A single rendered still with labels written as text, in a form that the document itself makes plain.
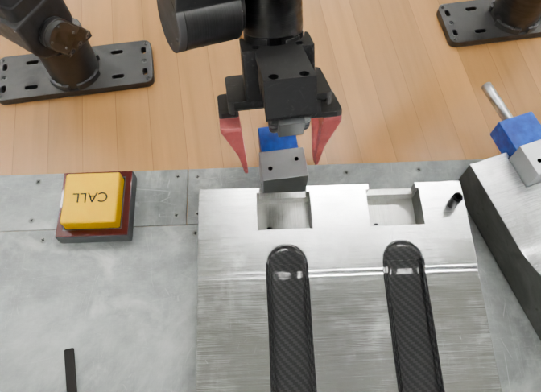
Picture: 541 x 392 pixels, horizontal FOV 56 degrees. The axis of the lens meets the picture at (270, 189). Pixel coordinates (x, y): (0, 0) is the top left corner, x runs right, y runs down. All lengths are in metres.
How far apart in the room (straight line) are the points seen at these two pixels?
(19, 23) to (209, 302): 0.34
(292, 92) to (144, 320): 0.29
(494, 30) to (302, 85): 0.43
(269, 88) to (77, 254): 0.31
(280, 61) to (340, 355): 0.26
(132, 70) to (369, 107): 0.31
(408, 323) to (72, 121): 0.47
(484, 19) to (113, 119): 0.52
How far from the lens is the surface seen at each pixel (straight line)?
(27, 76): 0.75
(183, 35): 0.45
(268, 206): 0.53
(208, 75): 0.70
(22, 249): 0.64
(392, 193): 0.54
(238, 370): 0.47
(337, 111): 0.52
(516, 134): 0.62
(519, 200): 0.60
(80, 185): 0.60
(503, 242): 0.60
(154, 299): 0.58
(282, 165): 0.56
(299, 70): 0.43
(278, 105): 0.42
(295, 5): 0.48
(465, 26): 0.78
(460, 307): 0.50
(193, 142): 0.64
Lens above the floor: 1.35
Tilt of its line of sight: 65 degrees down
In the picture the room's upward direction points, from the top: 1 degrees clockwise
